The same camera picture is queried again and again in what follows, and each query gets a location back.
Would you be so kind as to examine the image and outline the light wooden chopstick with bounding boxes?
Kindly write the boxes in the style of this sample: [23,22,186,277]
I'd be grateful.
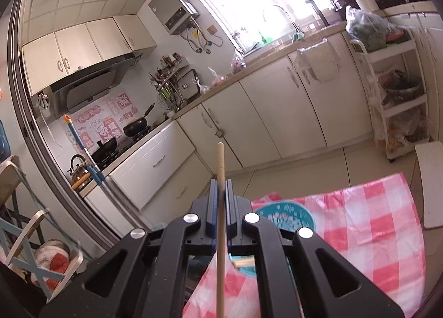
[216,142,227,318]

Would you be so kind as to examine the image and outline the blue perforated plastic basket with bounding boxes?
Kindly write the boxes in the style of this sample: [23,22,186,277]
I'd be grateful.
[235,200,317,277]

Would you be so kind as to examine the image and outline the blue handled mop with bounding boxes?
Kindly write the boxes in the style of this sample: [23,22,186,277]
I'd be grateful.
[63,114,139,222]

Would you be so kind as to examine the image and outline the plastic bag of greens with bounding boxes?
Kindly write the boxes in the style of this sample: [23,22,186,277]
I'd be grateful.
[345,5,405,53]

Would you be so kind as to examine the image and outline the white door-hung bag holder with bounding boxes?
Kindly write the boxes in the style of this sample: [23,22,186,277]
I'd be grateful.
[294,38,341,83]

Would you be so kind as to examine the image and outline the plastic bags on counter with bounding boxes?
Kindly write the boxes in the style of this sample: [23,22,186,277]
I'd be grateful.
[199,58,246,93]

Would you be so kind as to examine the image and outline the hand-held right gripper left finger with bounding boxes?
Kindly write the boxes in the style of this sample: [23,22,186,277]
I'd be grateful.
[38,179,219,318]

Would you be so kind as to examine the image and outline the cream kitchen cabinets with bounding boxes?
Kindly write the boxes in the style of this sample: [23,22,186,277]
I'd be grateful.
[79,22,443,225]
[21,15,157,96]

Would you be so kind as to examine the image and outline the red white plush toy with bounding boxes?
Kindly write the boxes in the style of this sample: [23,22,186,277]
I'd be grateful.
[33,240,71,291]

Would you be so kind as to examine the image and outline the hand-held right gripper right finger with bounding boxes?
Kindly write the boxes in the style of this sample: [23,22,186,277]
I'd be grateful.
[226,179,405,318]

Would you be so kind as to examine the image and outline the wooden shelf with blue frame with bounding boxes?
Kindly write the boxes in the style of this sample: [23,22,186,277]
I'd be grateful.
[0,155,84,305]

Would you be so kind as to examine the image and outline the cream upper kitchen cabinets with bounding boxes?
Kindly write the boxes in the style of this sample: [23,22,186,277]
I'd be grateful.
[21,15,157,96]

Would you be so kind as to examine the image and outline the metal kettle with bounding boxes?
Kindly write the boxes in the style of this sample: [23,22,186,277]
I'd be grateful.
[69,154,91,183]

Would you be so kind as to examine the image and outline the chrome kitchen faucet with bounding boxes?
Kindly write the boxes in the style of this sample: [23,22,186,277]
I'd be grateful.
[262,4,302,43]

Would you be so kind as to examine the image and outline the pink wall stickers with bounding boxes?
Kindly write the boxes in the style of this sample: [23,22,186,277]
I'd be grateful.
[66,91,139,150]

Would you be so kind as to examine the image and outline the gas stove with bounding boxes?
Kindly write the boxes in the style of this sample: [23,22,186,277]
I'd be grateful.
[92,124,153,170]

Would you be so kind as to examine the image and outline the red white checkered tablecloth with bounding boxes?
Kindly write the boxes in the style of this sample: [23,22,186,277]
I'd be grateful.
[182,173,428,318]

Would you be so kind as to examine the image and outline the white trolley rack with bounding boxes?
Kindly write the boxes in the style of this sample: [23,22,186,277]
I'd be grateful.
[349,27,430,163]

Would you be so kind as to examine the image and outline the hanging white rag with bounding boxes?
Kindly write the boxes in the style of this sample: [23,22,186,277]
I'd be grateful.
[36,93,52,118]

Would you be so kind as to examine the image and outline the range hood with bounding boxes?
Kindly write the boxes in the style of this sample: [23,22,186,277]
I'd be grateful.
[50,53,142,114]

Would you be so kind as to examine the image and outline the wall water heater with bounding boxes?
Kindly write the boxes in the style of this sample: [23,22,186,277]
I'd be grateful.
[149,0,200,35]

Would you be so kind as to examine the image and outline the metal sliding door frame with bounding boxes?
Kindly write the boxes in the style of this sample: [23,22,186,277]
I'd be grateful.
[7,0,139,253]

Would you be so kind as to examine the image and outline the wall utensil rack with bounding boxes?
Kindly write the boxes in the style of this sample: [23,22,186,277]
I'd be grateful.
[149,55,198,112]

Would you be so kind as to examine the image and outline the cream lower kitchen cabinets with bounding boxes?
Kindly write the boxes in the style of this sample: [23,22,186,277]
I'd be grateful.
[79,22,443,225]

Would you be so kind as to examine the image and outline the black wok with handle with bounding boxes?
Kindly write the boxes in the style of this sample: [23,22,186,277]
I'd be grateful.
[123,103,156,138]

